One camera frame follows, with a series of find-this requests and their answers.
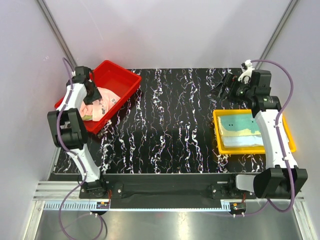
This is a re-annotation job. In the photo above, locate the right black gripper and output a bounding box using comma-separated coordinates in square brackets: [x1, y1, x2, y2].
[209, 73, 254, 106]

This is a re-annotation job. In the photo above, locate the pastel yellow pink towel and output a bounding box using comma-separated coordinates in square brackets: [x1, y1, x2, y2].
[217, 113, 261, 137]

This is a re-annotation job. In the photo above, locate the light blue towel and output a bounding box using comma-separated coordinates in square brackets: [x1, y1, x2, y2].
[222, 135, 264, 148]

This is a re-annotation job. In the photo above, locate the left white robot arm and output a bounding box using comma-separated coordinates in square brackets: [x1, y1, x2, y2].
[47, 66, 108, 198]

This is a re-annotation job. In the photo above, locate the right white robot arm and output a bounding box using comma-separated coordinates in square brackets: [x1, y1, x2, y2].
[218, 69, 308, 200]

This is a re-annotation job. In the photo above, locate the red plastic bin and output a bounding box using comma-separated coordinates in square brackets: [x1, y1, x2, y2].
[55, 60, 142, 134]

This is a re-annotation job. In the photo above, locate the yellow plastic bin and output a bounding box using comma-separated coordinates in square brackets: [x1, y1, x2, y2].
[212, 109, 297, 155]

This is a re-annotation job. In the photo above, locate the left connector box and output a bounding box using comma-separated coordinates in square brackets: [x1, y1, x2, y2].
[96, 201, 110, 210]

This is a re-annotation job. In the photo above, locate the connector box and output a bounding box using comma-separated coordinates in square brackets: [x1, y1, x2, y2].
[230, 202, 247, 212]
[96, 201, 110, 210]

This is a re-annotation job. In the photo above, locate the right connector box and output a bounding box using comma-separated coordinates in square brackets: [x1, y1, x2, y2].
[230, 202, 247, 212]

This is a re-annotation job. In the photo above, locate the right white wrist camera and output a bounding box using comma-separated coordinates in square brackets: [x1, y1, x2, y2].
[238, 59, 255, 84]

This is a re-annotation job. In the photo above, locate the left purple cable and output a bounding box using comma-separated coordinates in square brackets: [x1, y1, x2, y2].
[56, 57, 108, 238]

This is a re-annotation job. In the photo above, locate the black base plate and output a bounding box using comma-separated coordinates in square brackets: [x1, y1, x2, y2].
[79, 181, 256, 200]

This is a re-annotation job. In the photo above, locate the aluminium rail frame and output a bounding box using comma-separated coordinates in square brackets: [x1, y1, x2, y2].
[32, 181, 306, 201]

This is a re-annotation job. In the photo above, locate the white slotted cable duct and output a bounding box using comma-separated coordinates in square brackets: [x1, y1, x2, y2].
[43, 201, 108, 211]

